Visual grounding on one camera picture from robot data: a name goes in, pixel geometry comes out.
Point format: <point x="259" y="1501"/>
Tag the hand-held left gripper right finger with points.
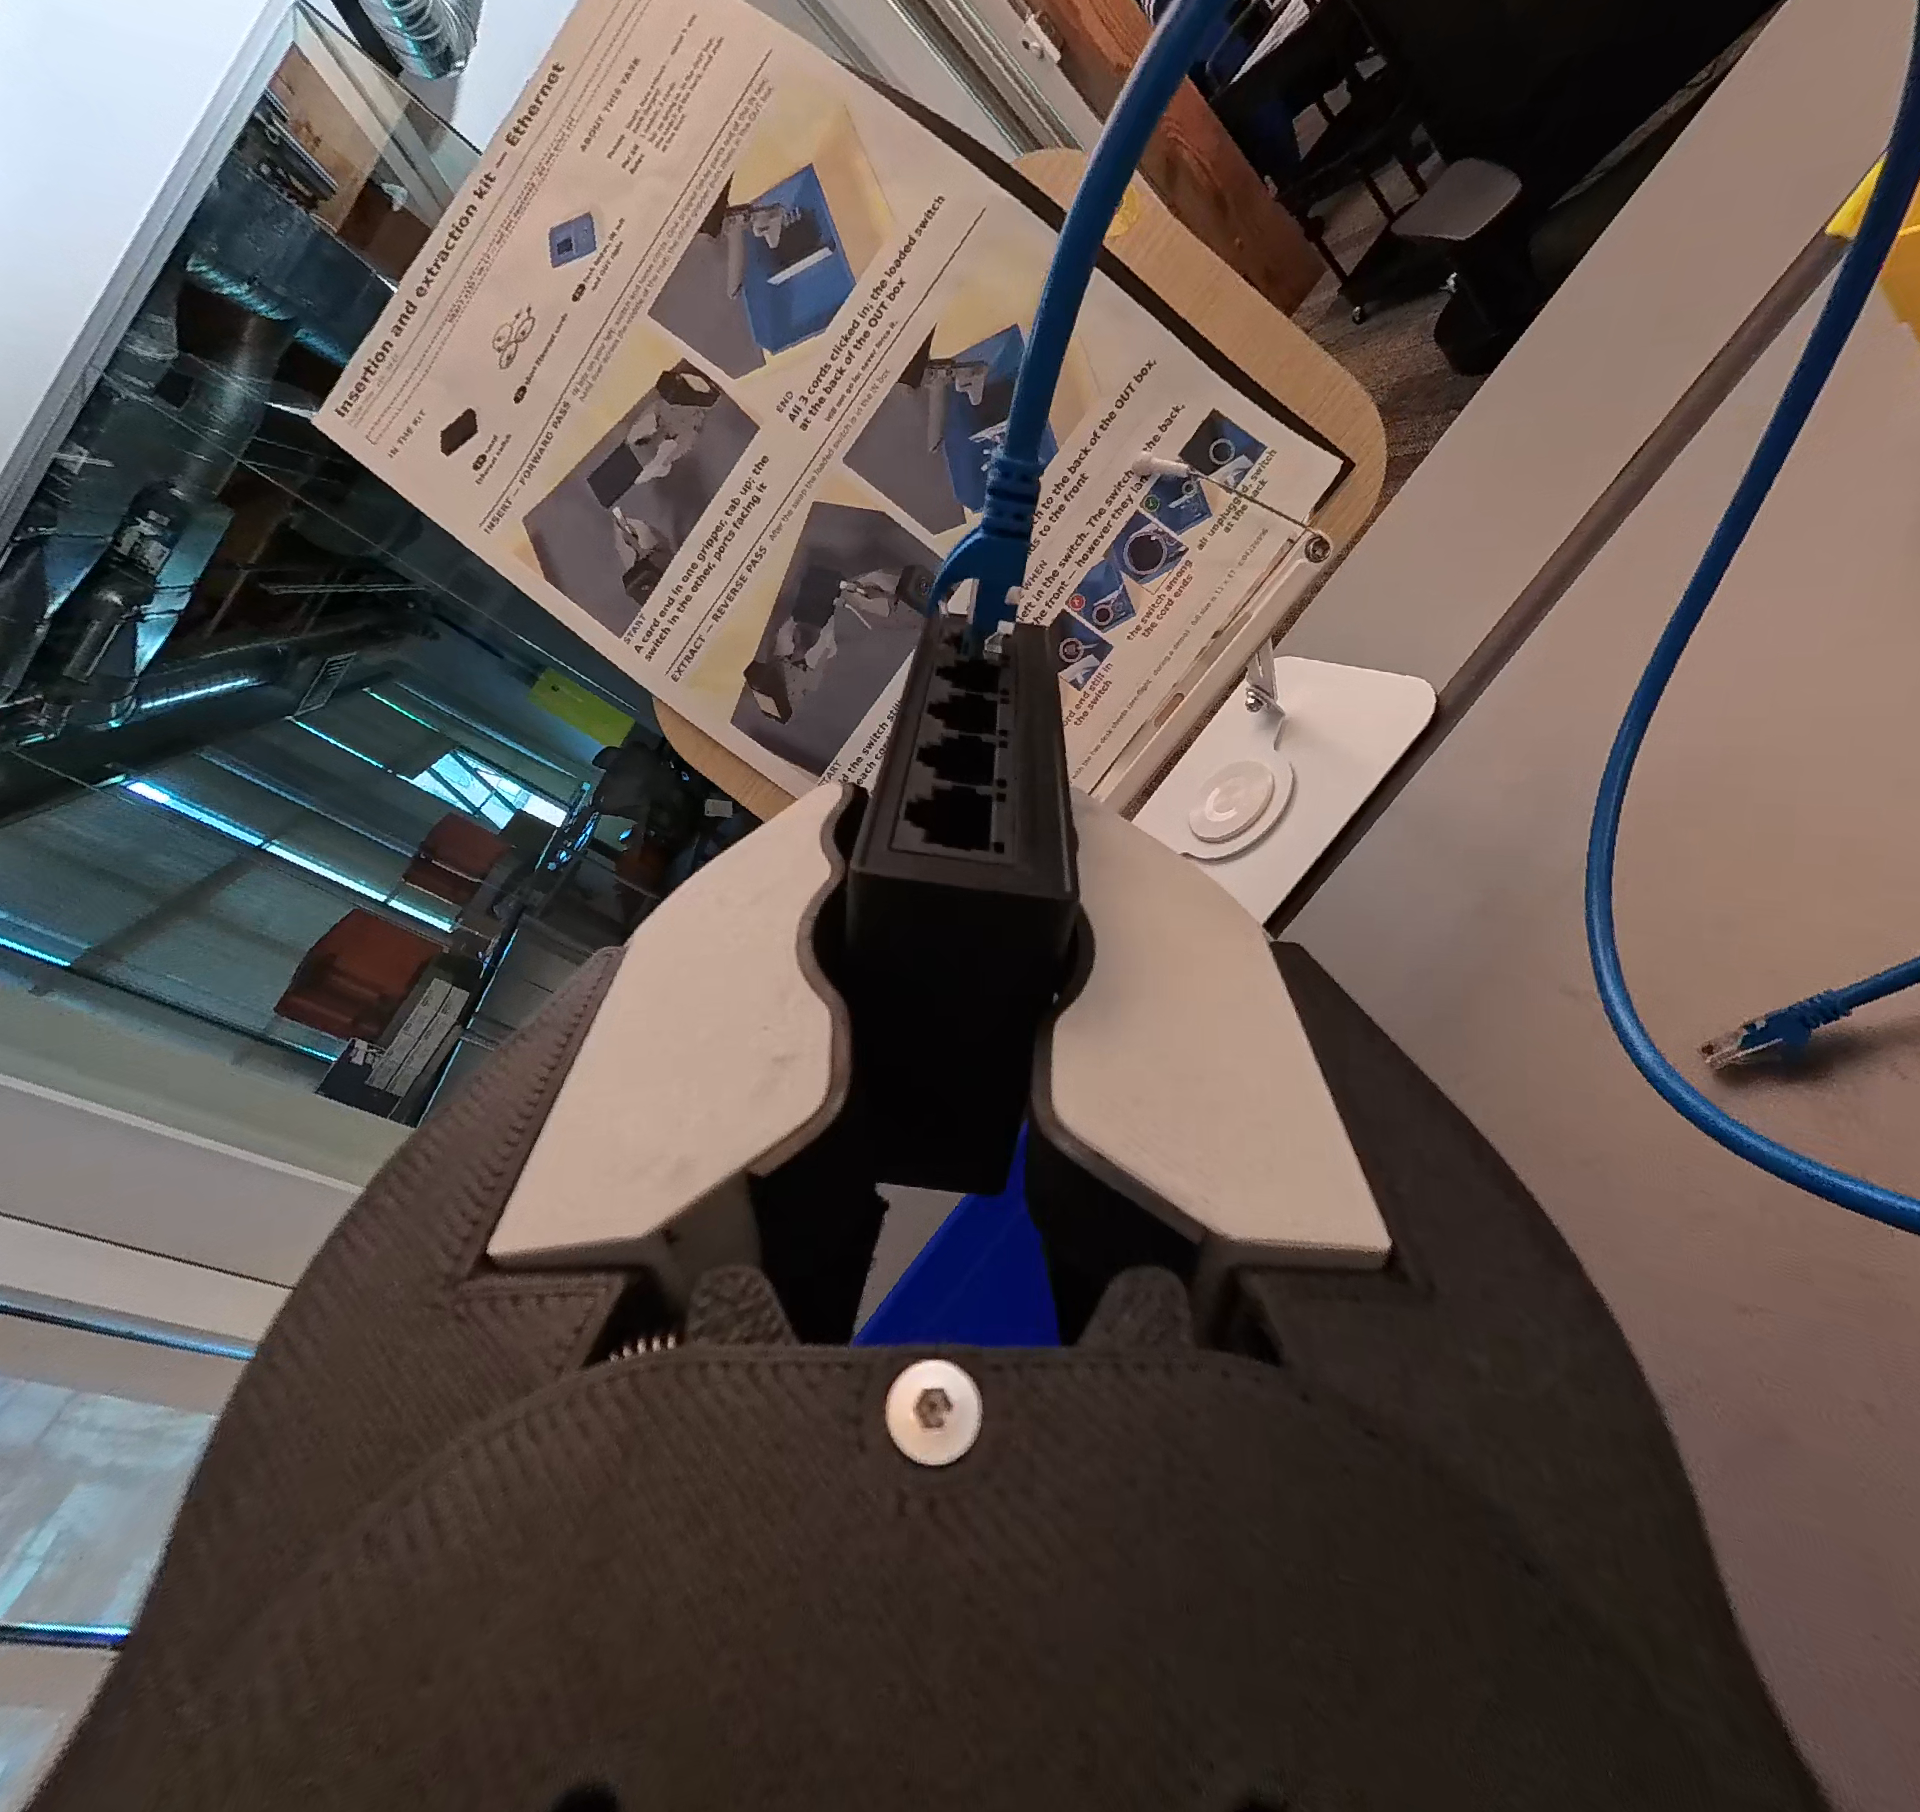
<point x="1201" y="1077"/>

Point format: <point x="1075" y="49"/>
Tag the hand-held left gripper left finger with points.
<point x="689" y="1063"/>

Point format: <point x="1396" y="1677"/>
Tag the black ethernet switch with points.
<point x="960" y="972"/>

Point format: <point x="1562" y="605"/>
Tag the blue plastic bin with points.
<point x="960" y="1271"/>

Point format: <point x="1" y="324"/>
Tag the yellow plastic bin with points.
<point x="1888" y="252"/>

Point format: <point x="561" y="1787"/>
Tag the white stand base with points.
<point x="1350" y="747"/>

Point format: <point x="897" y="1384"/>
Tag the wooden backing board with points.
<point x="1243" y="342"/>

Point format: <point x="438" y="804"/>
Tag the printed instruction sheet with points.
<point x="598" y="267"/>

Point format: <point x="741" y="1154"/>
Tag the wooden post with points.
<point x="1214" y="193"/>

